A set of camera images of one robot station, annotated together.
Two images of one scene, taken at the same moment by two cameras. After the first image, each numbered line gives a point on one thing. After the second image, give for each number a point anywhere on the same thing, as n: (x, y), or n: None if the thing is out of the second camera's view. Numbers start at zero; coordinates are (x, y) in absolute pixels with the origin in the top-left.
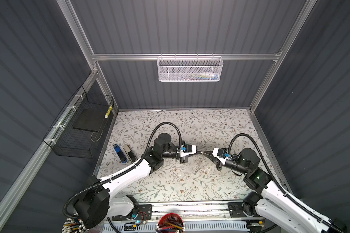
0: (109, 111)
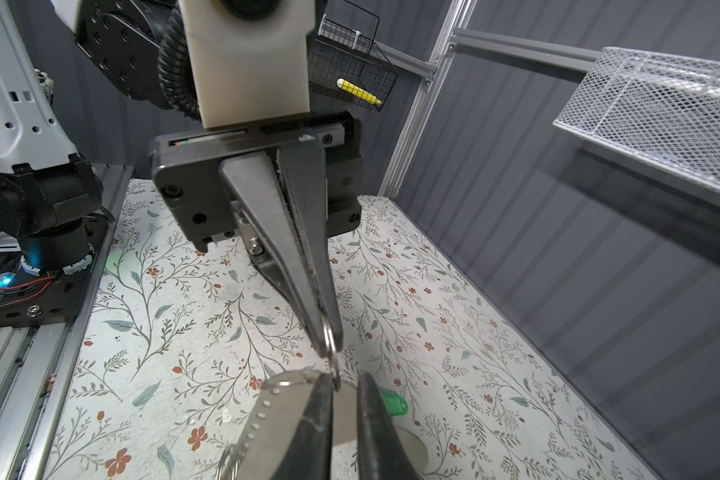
0: (357, 91)
